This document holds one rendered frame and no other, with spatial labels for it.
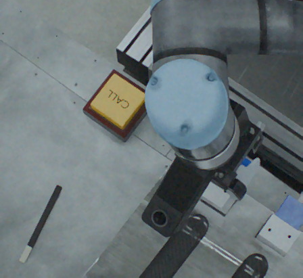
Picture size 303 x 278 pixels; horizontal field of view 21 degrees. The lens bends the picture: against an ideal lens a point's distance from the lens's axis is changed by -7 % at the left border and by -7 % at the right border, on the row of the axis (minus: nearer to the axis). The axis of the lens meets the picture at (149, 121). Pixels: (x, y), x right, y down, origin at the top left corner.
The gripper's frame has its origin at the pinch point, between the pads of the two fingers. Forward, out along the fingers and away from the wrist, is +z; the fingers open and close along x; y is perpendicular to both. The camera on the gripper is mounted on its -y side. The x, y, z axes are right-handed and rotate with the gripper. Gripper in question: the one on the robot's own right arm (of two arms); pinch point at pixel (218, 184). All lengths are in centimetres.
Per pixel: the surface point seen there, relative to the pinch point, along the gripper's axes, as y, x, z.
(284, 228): 0.2, -11.1, 4.4
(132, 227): -11.3, 7.1, 3.4
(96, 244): -17.0, 12.1, 10.6
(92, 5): 29, 75, 90
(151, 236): -10.9, 4.3, 3.8
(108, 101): 1.9, 22.5, 8.1
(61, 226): -18.0, 18.0, 9.6
